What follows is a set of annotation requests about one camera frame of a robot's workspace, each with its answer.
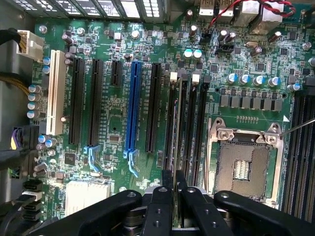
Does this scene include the white-latched black RAM slot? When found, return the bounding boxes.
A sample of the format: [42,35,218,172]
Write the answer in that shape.
[184,73,201,183]
[163,72,178,171]

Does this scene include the black-latched black RAM slot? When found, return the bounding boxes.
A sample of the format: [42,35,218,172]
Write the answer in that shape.
[195,75,212,192]
[177,69,190,173]

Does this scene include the silver CPU socket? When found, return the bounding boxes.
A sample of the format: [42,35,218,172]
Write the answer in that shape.
[205,117,285,209]

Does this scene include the silver finned heatsink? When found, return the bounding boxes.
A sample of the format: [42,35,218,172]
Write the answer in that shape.
[64,180,111,210]

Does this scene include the long black expansion slot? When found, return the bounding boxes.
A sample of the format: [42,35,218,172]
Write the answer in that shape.
[68,58,86,146]
[83,59,104,173]
[145,62,162,153]

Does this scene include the black square chip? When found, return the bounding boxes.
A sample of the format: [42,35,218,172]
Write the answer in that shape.
[64,152,76,165]

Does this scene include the blue expansion slot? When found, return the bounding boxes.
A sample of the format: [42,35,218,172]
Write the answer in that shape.
[124,61,143,178]

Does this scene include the green motherboard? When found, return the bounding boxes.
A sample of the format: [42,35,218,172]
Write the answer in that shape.
[29,0,315,222]

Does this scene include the black SATA connector stack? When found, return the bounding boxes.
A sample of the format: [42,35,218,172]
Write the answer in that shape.
[21,180,44,222]

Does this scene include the thin metal locking lever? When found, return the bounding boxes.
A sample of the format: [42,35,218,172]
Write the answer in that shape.
[280,117,315,137]

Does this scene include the short black expansion slot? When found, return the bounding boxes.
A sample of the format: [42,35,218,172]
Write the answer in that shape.
[110,60,123,87]

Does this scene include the white PCI expansion slot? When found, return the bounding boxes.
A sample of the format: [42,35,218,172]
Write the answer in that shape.
[46,50,67,136]

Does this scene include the metal rear port block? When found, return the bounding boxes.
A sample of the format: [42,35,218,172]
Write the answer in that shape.
[196,0,234,17]
[249,4,286,34]
[239,0,262,27]

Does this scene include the white power connector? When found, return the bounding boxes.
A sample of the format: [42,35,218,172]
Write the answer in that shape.
[16,29,45,62]

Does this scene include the black connector with purple wires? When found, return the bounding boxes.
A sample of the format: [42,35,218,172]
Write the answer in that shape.
[10,125,40,153]

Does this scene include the yellow and black wire bundle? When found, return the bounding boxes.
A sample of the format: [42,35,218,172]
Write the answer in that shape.
[0,73,31,102]

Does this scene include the red and black twisted wire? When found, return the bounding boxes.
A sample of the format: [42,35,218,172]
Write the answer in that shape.
[208,0,297,30]

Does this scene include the black sleeved cable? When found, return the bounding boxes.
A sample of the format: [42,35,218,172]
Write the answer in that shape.
[0,28,19,46]

